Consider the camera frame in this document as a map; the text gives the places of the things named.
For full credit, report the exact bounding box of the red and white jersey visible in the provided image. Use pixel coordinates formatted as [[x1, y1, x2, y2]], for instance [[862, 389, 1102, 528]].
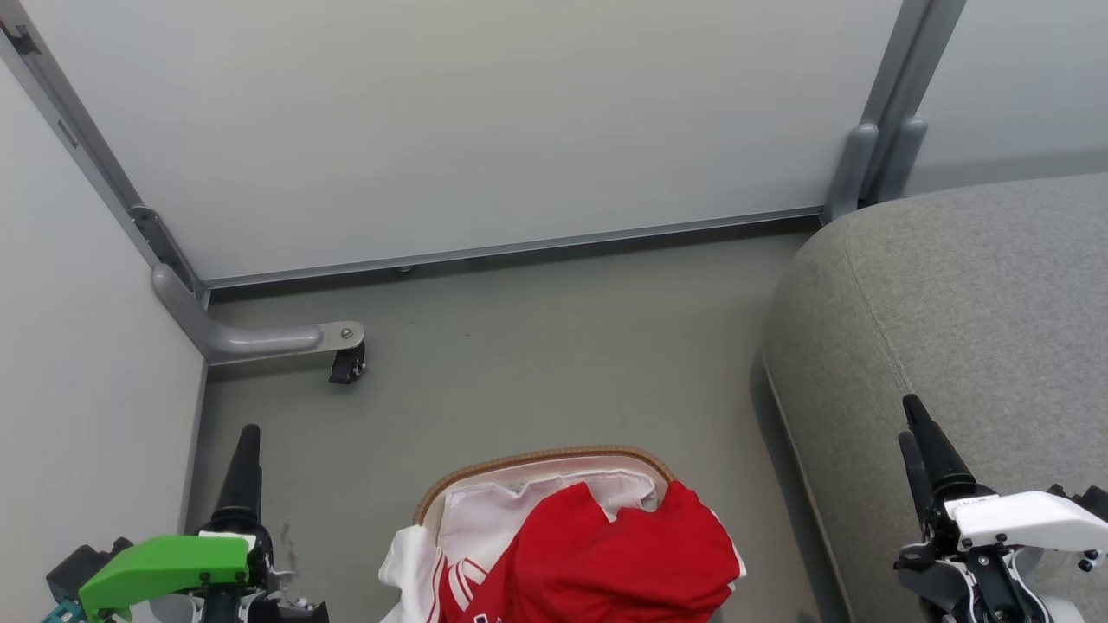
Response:
[[378, 480, 747, 623]]

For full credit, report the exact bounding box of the black caster wheel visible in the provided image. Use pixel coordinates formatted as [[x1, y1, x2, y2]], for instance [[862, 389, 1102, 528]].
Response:
[[329, 342, 367, 385]]

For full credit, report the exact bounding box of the grey aluminium partition rail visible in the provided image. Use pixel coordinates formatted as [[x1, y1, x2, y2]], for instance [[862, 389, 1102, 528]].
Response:
[[203, 206, 825, 289]]

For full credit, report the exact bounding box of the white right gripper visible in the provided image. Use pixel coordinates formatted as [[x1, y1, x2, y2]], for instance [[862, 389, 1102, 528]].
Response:
[[894, 394, 1108, 623]]

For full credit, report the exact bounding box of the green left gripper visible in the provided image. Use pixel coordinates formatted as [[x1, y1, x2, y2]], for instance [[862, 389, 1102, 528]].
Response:
[[78, 424, 330, 623]]

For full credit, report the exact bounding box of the laundry basket with brown rim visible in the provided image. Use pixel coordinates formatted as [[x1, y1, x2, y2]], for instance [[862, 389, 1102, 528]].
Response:
[[414, 446, 676, 529]]

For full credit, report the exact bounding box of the grey partition foot leg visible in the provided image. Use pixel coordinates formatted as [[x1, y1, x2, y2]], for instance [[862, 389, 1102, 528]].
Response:
[[151, 264, 366, 364]]

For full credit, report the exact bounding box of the grey fabric sofa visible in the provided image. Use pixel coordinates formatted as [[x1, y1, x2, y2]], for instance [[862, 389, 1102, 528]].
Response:
[[760, 171, 1108, 623]]

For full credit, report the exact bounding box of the grey partition corner frame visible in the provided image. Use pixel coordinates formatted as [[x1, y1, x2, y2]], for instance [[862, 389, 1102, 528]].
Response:
[[0, 0, 209, 304]]

